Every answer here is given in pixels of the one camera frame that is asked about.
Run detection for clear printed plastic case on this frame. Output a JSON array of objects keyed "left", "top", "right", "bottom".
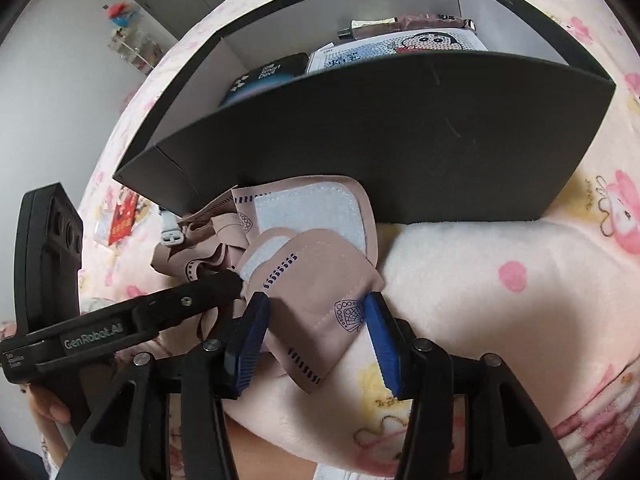
[{"left": 305, "top": 27, "right": 488, "bottom": 75}]

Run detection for pink printed blanket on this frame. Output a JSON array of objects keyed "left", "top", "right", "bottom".
[{"left": 40, "top": 0, "right": 640, "bottom": 480}]

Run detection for white watch strap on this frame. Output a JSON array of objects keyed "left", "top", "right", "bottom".
[{"left": 157, "top": 205, "right": 186, "bottom": 246}]

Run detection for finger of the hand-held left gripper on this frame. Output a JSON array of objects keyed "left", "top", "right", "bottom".
[{"left": 132, "top": 270, "right": 244, "bottom": 335}]

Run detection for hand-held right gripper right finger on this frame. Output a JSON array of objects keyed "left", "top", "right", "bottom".
[{"left": 364, "top": 291, "right": 576, "bottom": 480}]

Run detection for person's left hand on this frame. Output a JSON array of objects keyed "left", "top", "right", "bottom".
[{"left": 25, "top": 384, "right": 73, "bottom": 427}]

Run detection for mauve fabric brace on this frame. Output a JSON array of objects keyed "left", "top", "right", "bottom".
[{"left": 151, "top": 175, "right": 386, "bottom": 396}]

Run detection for red and blue toy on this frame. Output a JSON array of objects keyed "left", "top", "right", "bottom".
[{"left": 104, "top": 2, "right": 138, "bottom": 28}]

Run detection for clear display shelf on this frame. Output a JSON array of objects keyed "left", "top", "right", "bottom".
[{"left": 107, "top": 27, "right": 166, "bottom": 73}]

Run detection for red envelope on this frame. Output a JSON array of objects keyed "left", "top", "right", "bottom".
[{"left": 107, "top": 192, "right": 141, "bottom": 246}]

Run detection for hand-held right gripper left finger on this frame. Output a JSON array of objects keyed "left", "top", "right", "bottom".
[{"left": 55, "top": 291, "right": 272, "bottom": 480}]

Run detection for brown foil packet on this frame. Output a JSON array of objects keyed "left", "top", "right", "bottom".
[{"left": 397, "top": 12, "right": 476, "bottom": 31}]

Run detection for brown cosmetic tube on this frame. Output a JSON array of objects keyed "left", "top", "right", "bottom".
[{"left": 336, "top": 17, "right": 401, "bottom": 41}]

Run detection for black cardboard container box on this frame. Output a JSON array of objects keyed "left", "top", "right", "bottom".
[{"left": 112, "top": 0, "right": 617, "bottom": 226}]

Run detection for dark box with rainbow print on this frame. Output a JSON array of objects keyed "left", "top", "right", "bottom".
[{"left": 218, "top": 52, "right": 311, "bottom": 108}]

